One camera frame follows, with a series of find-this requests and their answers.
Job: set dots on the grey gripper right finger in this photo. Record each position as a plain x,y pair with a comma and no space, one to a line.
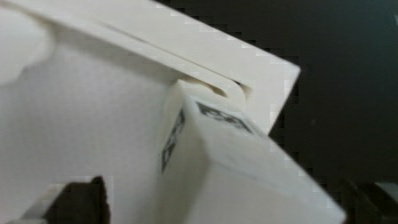
369,202

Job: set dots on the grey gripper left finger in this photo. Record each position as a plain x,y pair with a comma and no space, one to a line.
71,205

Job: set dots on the white desk tabletop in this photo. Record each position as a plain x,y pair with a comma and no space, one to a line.
94,54

